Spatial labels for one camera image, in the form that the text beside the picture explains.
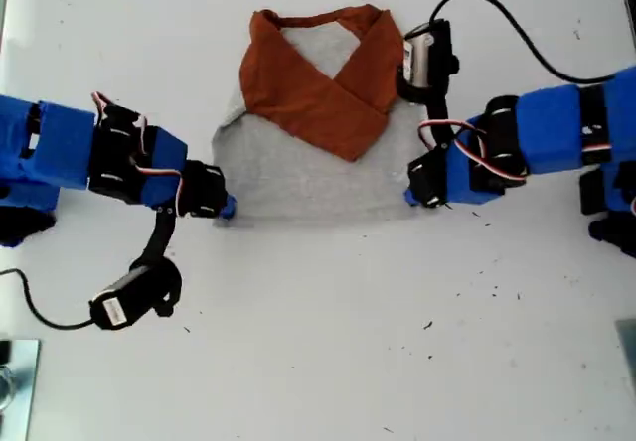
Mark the gripper's black camera box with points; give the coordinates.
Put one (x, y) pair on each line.
(422, 58)
(129, 297)

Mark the black clamp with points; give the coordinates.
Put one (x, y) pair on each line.
(4, 350)

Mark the gripper's black camera stalk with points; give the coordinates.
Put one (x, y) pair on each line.
(439, 118)
(161, 235)

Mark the grey shirt with brown sleeves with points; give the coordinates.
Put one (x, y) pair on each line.
(308, 188)

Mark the steel post base plate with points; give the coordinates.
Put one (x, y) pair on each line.
(25, 376)

